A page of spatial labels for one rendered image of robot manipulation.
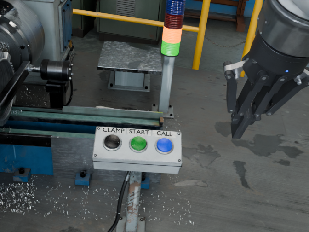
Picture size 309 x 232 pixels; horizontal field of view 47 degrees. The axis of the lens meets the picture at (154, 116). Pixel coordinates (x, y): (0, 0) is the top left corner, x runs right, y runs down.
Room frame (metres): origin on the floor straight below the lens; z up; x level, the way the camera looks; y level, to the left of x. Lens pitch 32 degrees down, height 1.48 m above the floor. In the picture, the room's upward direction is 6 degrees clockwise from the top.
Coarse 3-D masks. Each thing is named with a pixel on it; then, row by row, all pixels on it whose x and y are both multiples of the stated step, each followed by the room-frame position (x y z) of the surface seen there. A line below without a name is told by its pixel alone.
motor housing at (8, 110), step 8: (0, 56) 0.80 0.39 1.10; (0, 64) 0.84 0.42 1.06; (8, 64) 0.84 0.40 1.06; (0, 72) 0.85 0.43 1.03; (8, 72) 0.85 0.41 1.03; (0, 80) 0.85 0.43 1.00; (8, 80) 0.85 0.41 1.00; (0, 88) 0.84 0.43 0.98; (8, 112) 0.79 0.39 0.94; (0, 120) 0.73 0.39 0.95
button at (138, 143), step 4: (136, 136) 0.56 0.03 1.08; (140, 136) 0.56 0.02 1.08; (132, 140) 0.55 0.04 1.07; (136, 140) 0.55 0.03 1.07; (140, 140) 0.55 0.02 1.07; (144, 140) 0.55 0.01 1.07; (132, 144) 0.54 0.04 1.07; (136, 144) 0.54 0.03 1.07; (140, 144) 0.54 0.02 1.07; (144, 144) 0.54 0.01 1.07; (136, 148) 0.53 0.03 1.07; (140, 148) 0.53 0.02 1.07
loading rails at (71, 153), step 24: (24, 120) 0.81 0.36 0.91; (48, 120) 0.82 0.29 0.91; (72, 120) 0.82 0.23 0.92; (96, 120) 0.83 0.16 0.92; (120, 120) 0.85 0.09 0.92; (144, 120) 0.86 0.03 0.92; (0, 144) 0.71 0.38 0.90; (24, 144) 0.72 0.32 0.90; (48, 144) 0.71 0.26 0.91; (72, 144) 0.72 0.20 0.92; (0, 168) 0.71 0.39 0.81; (24, 168) 0.71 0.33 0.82; (48, 168) 0.72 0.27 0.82; (72, 168) 0.72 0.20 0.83
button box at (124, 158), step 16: (96, 128) 0.57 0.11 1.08; (112, 128) 0.57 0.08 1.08; (128, 128) 0.58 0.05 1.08; (96, 144) 0.54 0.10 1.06; (128, 144) 0.55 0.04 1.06; (176, 144) 0.56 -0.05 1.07; (96, 160) 0.51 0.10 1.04; (112, 160) 0.52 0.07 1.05; (128, 160) 0.52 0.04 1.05; (144, 160) 0.52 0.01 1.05; (160, 160) 0.52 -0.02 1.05; (176, 160) 0.53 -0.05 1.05
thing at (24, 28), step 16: (0, 0) 1.04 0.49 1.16; (16, 0) 1.09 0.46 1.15; (0, 16) 0.94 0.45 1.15; (16, 16) 1.00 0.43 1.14; (32, 16) 1.08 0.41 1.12; (0, 32) 0.94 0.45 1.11; (16, 32) 0.94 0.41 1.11; (32, 32) 1.01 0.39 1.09; (0, 48) 0.91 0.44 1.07; (16, 48) 0.94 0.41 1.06; (32, 48) 0.97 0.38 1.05; (16, 64) 0.94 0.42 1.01; (32, 64) 0.97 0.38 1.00
